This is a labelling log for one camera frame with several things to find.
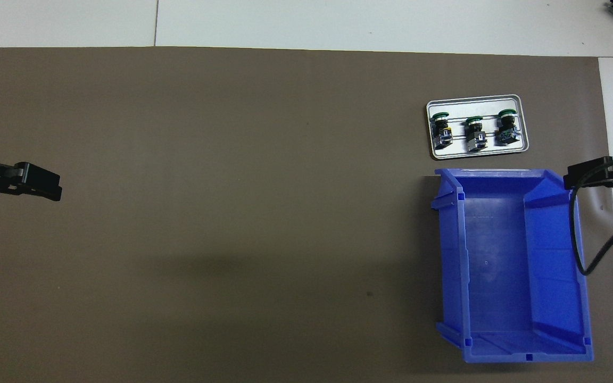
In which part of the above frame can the green push button switch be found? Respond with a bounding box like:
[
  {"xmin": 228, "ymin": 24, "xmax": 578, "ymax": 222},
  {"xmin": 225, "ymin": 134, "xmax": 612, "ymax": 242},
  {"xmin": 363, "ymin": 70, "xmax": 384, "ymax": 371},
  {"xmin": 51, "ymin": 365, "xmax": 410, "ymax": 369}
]
[{"xmin": 465, "ymin": 116, "xmax": 488, "ymax": 152}]

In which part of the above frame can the blue plastic storage bin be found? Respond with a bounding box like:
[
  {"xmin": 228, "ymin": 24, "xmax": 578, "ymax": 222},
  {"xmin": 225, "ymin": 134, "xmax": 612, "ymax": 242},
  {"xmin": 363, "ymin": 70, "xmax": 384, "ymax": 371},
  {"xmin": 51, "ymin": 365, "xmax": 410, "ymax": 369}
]
[{"xmin": 430, "ymin": 168, "xmax": 593, "ymax": 363}]

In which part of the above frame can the silver metal tray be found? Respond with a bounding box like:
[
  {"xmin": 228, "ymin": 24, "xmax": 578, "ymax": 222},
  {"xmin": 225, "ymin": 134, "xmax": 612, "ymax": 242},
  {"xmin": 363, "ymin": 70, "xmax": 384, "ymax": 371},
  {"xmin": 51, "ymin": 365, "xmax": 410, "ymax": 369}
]
[{"xmin": 426, "ymin": 94, "xmax": 529, "ymax": 160}]

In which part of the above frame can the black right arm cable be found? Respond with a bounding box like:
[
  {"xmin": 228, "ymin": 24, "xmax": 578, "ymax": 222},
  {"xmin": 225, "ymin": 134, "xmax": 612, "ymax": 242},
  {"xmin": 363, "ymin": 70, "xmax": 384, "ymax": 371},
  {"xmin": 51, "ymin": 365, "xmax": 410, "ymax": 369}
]
[{"xmin": 569, "ymin": 157, "xmax": 613, "ymax": 276}]

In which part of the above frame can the green button blue block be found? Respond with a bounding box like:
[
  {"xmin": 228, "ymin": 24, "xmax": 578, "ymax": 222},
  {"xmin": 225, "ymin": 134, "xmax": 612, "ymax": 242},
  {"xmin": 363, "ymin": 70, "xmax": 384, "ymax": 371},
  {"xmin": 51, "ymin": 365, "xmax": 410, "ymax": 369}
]
[{"xmin": 494, "ymin": 109, "xmax": 519, "ymax": 146}]

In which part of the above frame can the green button yellow marked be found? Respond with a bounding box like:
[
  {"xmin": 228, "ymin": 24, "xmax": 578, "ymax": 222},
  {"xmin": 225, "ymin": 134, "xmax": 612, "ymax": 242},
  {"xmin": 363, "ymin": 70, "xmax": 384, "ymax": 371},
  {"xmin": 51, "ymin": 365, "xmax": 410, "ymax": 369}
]
[{"xmin": 430, "ymin": 111, "xmax": 454, "ymax": 148}]

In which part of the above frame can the brown table mat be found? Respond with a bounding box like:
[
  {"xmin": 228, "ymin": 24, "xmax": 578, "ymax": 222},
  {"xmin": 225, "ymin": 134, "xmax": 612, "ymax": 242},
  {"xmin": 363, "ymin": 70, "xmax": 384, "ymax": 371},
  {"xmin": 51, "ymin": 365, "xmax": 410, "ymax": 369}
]
[{"xmin": 0, "ymin": 47, "xmax": 613, "ymax": 383}]

